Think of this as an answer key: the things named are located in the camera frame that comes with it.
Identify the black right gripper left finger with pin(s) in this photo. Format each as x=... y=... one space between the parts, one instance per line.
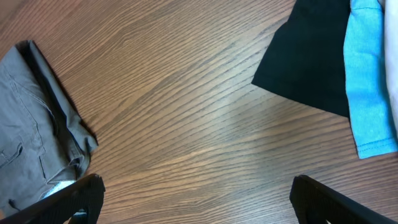
x=80 y=202

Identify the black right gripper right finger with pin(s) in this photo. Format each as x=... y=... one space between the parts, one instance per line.
x=316 y=203

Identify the grey shorts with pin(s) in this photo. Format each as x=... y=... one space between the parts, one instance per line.
x=44 y=144

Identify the black folded garment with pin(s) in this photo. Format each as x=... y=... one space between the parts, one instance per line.
x=304 y=60

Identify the light blue garment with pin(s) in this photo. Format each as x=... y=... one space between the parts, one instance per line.
x=369 y=107

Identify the beige shorts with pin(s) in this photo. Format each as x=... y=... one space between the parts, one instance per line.
x=390 y=49

